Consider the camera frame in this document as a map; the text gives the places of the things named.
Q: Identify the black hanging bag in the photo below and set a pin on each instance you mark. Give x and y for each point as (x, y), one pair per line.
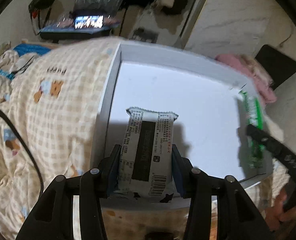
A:
(35, 8)

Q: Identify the black office chair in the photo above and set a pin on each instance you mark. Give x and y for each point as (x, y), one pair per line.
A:
(279, 66)

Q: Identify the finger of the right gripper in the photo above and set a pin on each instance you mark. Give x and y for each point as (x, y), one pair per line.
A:
(279, 151)

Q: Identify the black side table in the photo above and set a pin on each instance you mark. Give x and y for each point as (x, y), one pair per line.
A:
(55, 34)

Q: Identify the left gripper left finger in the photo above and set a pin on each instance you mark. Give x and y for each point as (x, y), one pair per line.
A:
(52, 215)

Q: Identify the white black snack packet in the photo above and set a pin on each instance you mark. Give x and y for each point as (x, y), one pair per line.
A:
(145, 168)

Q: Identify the beige checkered puppy duvet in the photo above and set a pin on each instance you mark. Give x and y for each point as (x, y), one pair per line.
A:
(53, 105)

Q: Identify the white shallow cardboard box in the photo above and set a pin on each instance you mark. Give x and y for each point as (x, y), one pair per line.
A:
(211, 126)

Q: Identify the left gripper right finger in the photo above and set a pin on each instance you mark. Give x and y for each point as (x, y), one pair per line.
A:
(238, 217)

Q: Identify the green snack bar packet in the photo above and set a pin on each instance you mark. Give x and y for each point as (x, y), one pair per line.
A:
(254, 123)

